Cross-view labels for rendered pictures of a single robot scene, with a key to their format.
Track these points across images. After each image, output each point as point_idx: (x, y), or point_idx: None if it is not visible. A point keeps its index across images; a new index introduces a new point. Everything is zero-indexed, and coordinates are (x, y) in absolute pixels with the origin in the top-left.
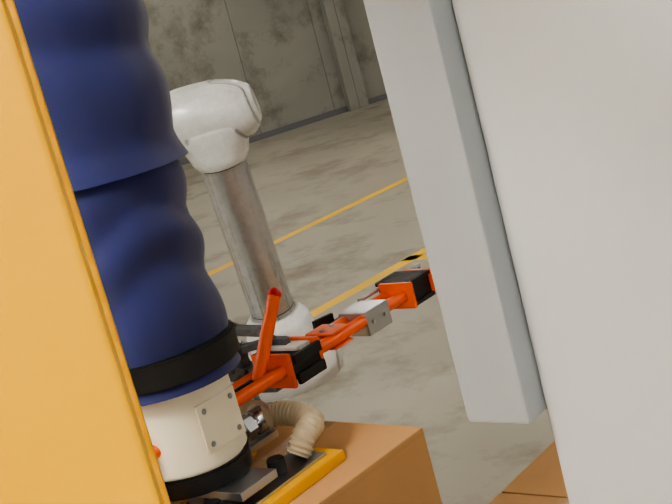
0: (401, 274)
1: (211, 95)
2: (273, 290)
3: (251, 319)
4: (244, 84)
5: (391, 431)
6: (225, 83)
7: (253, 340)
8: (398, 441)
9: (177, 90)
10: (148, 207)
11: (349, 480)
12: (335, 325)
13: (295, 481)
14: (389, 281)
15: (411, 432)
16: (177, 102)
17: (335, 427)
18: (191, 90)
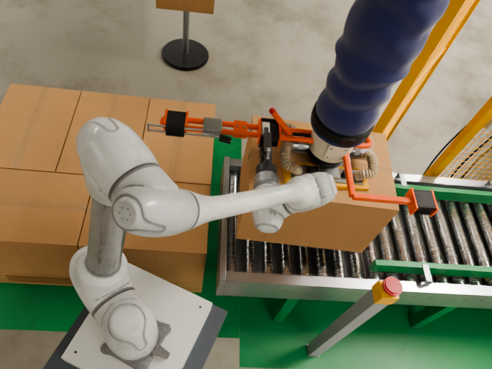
0: (172, 120)
1: (132, 130)
2: (274, 107)
3: (113, 274)
4: (101, 117)
5: (258, 123)
6: (112, 122)
7: (126, 274)
8: (265, 117)
9: (132, 149)
10: None
11: (294, 121)
12: (236, 124)
13: (307, 129)
14: (183, 121)
15: (258, 116)
16: (147, 150)
17: (257, 145)
18: (132, 139)
